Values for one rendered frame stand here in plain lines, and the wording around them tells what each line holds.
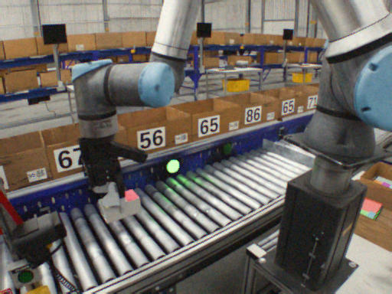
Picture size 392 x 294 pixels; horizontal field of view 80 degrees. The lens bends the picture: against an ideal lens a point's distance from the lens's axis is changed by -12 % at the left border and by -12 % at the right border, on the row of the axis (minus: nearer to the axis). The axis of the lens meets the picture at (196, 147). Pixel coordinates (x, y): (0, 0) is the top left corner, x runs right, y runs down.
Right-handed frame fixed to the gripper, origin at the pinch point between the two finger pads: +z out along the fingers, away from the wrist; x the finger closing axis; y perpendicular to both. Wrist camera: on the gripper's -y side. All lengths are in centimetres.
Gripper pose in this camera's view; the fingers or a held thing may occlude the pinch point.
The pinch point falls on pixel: (119, 202)
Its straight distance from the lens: 74.4
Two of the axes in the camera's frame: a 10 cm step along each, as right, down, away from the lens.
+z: 0.2, 9.3, 3.8
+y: -8.2, 2.3, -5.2
